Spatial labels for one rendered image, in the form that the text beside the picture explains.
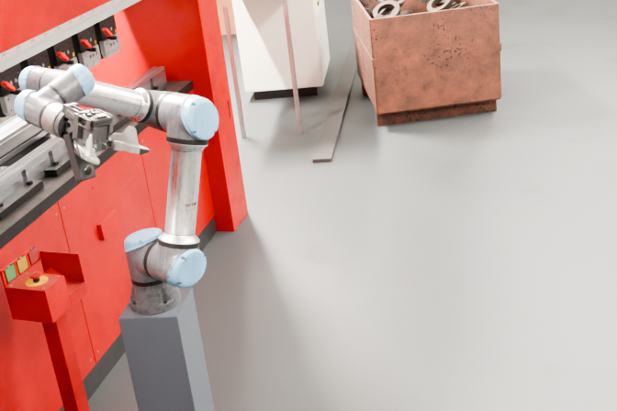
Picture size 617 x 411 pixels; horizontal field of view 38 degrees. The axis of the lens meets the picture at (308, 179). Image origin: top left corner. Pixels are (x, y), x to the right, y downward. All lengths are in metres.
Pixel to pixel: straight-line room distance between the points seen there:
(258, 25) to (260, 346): 3.65
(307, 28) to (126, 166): 3.28
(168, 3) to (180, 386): 2.38
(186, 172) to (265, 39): 4.64
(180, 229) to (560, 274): 2.24
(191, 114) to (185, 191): 0.22
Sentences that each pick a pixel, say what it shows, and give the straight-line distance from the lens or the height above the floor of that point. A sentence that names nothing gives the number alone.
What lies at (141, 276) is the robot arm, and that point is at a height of 0.89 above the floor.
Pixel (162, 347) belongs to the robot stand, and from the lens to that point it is 2.71.
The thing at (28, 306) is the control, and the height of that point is 0.71.
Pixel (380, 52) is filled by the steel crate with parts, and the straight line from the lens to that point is 6.07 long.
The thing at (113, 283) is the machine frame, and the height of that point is 0.33.
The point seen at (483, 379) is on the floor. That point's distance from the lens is 3.58.
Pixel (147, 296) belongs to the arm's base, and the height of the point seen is 0.83.
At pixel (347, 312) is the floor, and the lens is 4.05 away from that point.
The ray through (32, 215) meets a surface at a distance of 3.37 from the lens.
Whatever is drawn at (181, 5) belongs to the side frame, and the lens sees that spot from 4.61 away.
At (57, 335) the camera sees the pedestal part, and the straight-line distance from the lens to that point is 3.13.
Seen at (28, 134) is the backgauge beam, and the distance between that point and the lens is 4.04.
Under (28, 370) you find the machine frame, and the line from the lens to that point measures 3.40.
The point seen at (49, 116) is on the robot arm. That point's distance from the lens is 2.14.
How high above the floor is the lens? 2.07
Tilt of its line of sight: 22 degrees down
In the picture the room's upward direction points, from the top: 7 degrees counter-clockwise
